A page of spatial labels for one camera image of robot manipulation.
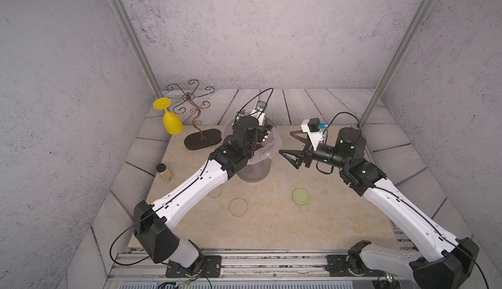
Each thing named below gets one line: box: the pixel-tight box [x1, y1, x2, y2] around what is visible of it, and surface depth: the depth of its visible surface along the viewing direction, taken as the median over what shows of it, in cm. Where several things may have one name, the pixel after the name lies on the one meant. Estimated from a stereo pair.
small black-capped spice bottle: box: [155, 162, 174, 184], surface depth 93 cm
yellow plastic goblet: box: [152, 97, 184, 135], surface depth 91 cm
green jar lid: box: [292, 187, 311, 206], surface depth 93 cm
